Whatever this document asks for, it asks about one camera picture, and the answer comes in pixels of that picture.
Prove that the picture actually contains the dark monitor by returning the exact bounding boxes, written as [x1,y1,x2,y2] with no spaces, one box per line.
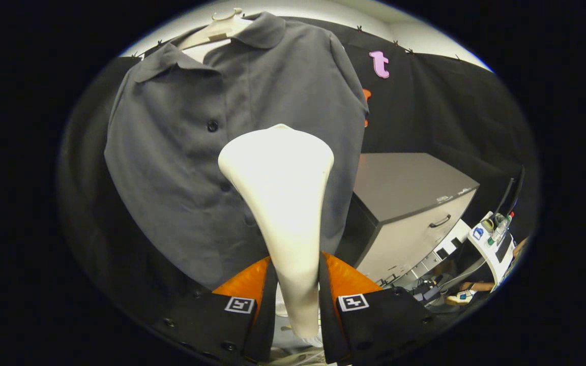
[494,165,526,219]

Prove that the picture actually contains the white side table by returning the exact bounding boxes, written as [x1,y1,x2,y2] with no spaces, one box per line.
[468,211,517,285]

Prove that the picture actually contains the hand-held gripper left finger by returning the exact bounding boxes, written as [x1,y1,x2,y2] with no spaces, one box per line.
[153,256,278,365]

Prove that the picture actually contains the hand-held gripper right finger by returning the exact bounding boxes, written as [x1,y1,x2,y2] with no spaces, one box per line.
[318,251,441,365]

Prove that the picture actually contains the cream mannequin torso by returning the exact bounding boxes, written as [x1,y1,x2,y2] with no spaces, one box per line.
[178,8,254,64]

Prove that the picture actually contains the grey polo shirt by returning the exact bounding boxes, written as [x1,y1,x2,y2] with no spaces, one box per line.
[104,11,370,290]

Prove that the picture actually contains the clear bottle with red cap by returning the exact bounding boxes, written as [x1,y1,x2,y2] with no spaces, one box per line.
[494,212,515,243]

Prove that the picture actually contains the grey top cabinet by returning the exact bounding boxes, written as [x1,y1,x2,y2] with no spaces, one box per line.
[336,152,480,283]

